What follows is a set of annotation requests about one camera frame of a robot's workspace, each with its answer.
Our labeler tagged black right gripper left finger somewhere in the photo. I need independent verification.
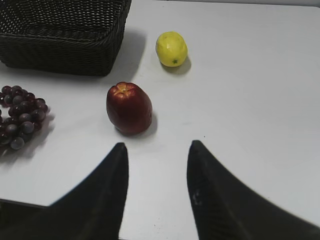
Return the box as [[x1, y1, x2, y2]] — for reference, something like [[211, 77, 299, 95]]
[[0, 142, 129, 240]]

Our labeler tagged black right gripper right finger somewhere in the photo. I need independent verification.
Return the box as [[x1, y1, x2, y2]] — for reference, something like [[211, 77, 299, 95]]
[[187, 140, 320, 240]]

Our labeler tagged black woven basket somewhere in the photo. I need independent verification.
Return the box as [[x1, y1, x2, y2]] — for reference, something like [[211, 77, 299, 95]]
[[0, 0, 131, 76]]

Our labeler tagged red apple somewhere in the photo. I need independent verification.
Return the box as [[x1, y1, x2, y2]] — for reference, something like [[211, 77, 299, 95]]
[[106, 82, 153, 135]]

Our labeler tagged purple grape bunch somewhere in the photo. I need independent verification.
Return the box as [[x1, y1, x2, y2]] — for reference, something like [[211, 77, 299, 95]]
[[0, 85, 49, 151]]

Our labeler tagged yellow lemon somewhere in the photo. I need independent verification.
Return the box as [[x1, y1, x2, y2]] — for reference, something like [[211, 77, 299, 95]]
[[155, 31, 188, 68]]

